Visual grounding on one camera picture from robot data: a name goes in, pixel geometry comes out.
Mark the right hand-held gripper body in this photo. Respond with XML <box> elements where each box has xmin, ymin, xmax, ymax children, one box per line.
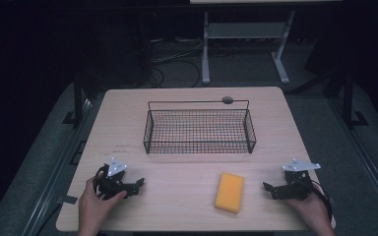
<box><xmin>277</xmin><ymin>158</ymin><xmax>322</xmax><ymax>202</ymax></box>

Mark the person's right hand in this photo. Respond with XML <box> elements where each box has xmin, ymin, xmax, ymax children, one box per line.
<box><xmin>283</xmin><ymin>187</ymin><xmax>335</xmax><ymax>232</ymax></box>

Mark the bundle of floor cables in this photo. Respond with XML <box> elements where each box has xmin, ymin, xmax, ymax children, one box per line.
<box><xmin>149</xmin><ymin>36</ymin><xmax>208</xmax><ymax>89</ymax></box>

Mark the aluminium floor rail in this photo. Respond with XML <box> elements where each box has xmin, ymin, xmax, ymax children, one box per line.
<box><xmin>327</xmin><ymin>96</ymin><xmax>378</xmax><ymax>227</ymax></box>
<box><xmin>21</xmin><ymin>97</ymin><xmax>96</xmax><ymax>236</ymax></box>

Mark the black tape strip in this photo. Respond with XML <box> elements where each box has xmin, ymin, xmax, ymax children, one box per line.
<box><xmin>61</xmin><ymin>195</ymin><xmax>79</xmax><ymax>206</ymax></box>

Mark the black metal stand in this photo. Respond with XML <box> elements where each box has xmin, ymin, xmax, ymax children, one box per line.
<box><xmin>62</xmin><ymin>73</ymin><xmax>92</xmax><ymax>128</ymax></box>
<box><xmin>341</xmin><ymin>67</ymin><xmax>370</xmax><ymax>130</ymax></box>

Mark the person's left hand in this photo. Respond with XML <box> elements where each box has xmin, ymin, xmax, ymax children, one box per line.
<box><xmin>77</xmin><ymin>172</ymin><xmax>128</xmax><ymax>232</ymax></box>

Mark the yellow sponge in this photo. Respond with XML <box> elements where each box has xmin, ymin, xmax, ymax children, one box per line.
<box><xmin>214</xmin><ymin>172</ymin><xmax>245</xmax><ymax>215</ymax></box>

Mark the black wire basket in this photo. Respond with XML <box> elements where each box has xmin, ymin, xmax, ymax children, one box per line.
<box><xmin>143</xmin><ymin>99</ymin><xmax>258</xmax><ymax>155</ymax></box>

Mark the white metal desk frame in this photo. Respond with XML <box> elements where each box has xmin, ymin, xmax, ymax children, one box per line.
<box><xmin>200</xmin><ymin>9</ymin><xmax>297</xmax><ymax>86</ymax></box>

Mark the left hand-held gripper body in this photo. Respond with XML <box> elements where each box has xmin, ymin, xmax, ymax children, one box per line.
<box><xmin>94</xmin><ymin>156</ymin><xmax>133</xmax><ymax>201</ymax></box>

